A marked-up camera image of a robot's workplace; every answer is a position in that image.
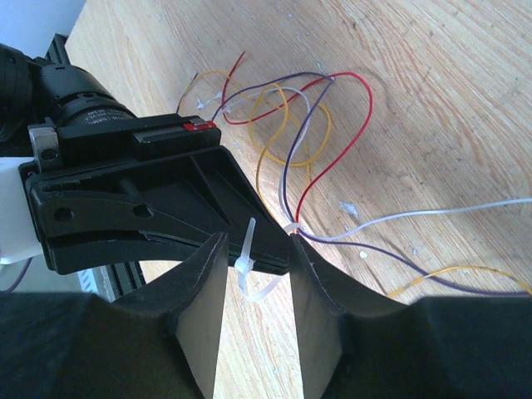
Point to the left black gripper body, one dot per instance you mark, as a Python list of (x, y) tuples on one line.
[(145, 138)]

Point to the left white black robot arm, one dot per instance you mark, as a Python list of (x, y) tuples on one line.
[(35, 90)]

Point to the white zip tie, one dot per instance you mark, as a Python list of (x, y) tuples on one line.
[(244, 266)]

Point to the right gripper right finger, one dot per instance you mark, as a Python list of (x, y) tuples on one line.
[(356, 343)]

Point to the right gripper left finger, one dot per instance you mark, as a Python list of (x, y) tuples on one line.
[(160, 341)]

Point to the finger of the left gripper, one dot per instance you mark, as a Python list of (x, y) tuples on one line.
[(185, 197), (270, 255)]

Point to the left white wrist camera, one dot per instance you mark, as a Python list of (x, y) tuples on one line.
[(18, 236)]

